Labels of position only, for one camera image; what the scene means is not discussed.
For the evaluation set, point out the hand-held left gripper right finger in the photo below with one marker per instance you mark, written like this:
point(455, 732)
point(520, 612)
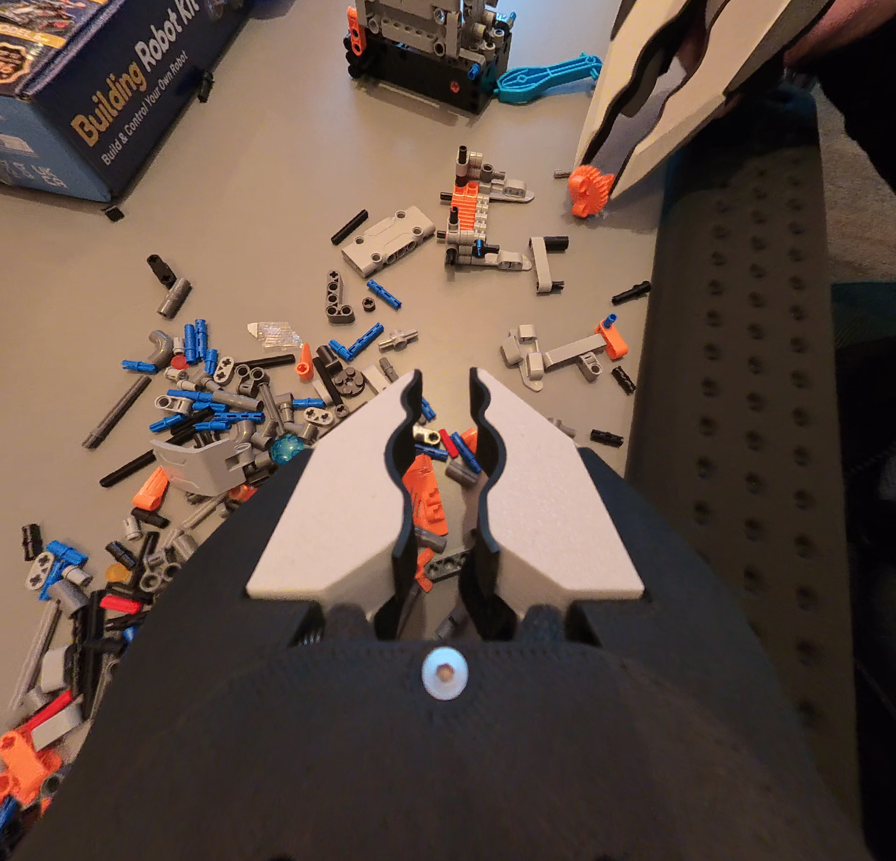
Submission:
point(560, 525)

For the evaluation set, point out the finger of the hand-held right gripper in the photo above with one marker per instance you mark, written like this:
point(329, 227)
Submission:
point(742, 35)
point(651, 21)

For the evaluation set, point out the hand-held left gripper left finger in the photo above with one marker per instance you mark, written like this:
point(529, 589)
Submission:
point(329, 525)

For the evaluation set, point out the pile of building pieces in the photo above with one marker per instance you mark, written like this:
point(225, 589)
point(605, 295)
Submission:
point(238, 403)

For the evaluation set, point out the orange gear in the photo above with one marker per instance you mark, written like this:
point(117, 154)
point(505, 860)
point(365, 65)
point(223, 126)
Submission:
point(588, 193)

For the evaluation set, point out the grey elbow connector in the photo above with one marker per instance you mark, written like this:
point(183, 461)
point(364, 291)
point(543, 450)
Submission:
point(560, 427)

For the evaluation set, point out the person's right hand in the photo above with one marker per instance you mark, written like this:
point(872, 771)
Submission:
point(854, 14)

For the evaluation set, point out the short black pin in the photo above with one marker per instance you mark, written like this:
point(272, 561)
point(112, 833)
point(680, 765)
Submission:
point(205, 86)
point(623, 379)
point(606, 438)

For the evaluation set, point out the teal brick separator tool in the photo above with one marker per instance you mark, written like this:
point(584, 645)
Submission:
point(539, 77)

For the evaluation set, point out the grey beam assembly orange end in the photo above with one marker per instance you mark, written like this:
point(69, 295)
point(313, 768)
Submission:
point(567, 354)

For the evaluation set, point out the light grey axle connector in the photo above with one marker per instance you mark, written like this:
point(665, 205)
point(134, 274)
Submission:
point(399, 340)

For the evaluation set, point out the small clear plastic piece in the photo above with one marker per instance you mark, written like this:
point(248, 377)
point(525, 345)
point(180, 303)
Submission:
point(274, 334)

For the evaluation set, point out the black dimpled pad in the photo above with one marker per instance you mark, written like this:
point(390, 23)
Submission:
point(735, 385)

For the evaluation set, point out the dark grey angled beam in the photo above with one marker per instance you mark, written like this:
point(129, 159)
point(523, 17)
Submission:
point(336, 301)

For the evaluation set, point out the partly built robot model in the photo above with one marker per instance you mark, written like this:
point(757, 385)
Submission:
point(427, 42)

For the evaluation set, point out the blue pin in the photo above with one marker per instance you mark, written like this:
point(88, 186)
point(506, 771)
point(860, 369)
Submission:
point(383, 294)

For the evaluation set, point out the dark grey axle rod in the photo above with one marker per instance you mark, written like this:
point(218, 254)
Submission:
point(117, 413)

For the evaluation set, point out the long black pin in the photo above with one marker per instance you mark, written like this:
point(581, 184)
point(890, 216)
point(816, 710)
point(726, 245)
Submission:
point(630, 293)

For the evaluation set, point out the grey crank beam black pins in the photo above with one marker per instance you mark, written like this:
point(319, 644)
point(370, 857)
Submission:
point(542, 266)

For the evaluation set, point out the orange grey tread assembly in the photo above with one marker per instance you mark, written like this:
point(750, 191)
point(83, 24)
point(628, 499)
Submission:
point(469, 210)

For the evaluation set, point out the dark grey tube connector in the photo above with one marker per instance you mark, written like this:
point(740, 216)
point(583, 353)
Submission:
point(173, 298)

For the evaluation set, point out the grey rectangular panel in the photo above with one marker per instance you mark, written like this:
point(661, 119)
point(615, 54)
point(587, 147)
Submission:
point(388, 242)

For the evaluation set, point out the black axle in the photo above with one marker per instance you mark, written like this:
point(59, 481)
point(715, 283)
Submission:
point(350, 226)

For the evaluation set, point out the black angled connector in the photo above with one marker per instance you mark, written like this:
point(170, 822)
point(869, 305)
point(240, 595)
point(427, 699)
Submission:
point(161, 270)

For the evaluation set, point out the blue robot kit box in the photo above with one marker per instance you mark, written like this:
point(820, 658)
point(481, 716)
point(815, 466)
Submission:
point(105, 70)

